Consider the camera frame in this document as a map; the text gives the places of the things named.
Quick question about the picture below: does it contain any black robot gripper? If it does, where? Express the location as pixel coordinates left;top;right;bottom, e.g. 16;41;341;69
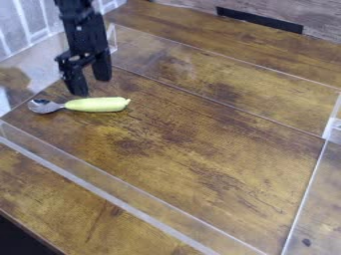
53;0;112;97

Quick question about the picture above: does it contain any black strip on table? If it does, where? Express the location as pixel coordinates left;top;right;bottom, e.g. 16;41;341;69
215;6;303;34

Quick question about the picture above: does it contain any clear acrylic front barrier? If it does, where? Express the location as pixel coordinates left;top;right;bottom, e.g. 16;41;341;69
0;121;266;255

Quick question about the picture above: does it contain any clear acrylic barrier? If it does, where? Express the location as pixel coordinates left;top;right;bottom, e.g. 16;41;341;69
281;94;341;255
0;121;266;255

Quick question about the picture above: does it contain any clear acrylic right barrier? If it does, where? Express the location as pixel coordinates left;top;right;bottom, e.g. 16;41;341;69
281;94;341;255

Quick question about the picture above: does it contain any clear acrylic corner bracket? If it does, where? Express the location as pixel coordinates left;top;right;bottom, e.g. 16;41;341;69
107;23;118;54

